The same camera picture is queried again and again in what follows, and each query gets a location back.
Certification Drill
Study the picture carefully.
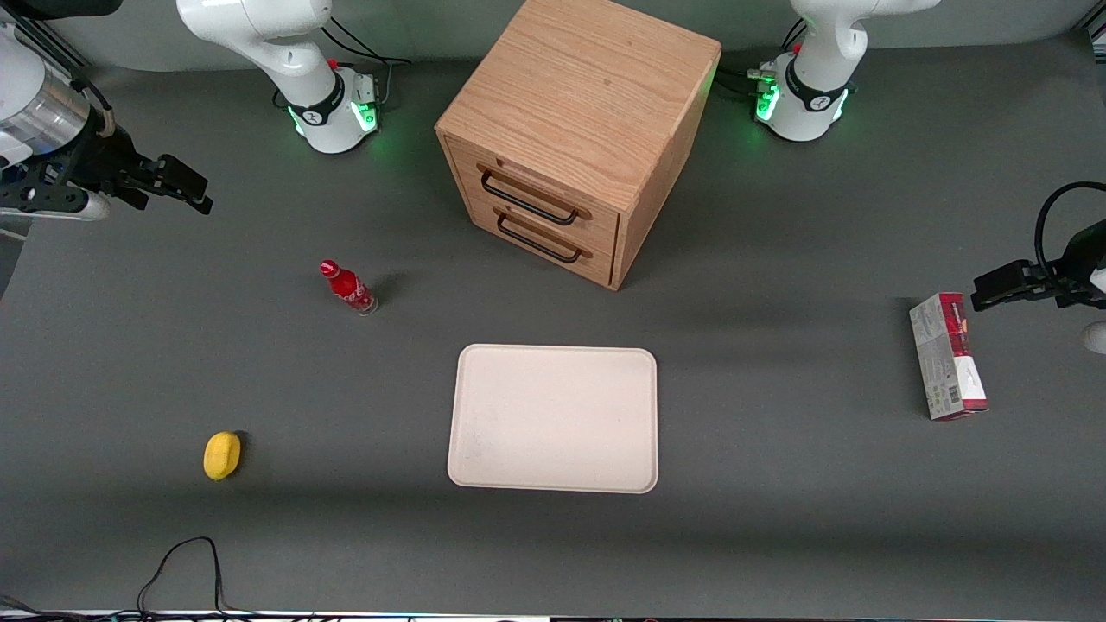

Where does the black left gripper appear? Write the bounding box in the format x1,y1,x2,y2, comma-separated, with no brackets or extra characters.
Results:
970,219,1106,313

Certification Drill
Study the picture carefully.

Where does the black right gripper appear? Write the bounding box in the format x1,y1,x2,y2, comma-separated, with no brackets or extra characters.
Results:
50,128,213,216

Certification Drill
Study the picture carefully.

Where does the wooden two-drawer cabinet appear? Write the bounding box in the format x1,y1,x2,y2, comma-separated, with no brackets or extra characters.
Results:
435,0,723,292

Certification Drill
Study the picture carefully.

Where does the grey and red carton box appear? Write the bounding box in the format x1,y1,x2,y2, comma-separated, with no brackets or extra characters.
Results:
908,291,991,422

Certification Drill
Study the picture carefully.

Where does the red cola bottle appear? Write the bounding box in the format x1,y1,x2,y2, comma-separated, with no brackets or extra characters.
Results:
319,259,380,318

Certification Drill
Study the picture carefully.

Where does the yellow lemon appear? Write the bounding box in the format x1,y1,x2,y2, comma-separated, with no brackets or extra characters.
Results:
203,430,243,482

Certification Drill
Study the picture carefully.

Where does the cream rectangular tray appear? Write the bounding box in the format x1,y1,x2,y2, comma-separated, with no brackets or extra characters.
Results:
446,343,660,496

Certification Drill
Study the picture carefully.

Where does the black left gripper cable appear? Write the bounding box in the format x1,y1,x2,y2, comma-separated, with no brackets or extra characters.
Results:
1034,181,1106,279

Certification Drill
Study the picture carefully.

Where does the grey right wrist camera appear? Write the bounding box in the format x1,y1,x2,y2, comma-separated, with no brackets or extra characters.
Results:
0,186,111,223

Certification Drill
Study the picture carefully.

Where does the black right arm base cable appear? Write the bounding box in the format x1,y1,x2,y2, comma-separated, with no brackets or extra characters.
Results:
321,15,415,110

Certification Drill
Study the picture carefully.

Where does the wooden drawer with black handle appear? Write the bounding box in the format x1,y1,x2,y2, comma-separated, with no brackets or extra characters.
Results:
455,177,620,289
444,136,622,254

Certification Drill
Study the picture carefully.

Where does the black looped table cable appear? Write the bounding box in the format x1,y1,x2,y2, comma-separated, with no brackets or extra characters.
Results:
136,536,228,619

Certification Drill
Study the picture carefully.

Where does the black cable at table edge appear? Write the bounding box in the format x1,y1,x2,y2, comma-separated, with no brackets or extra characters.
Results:
0,593,139,622

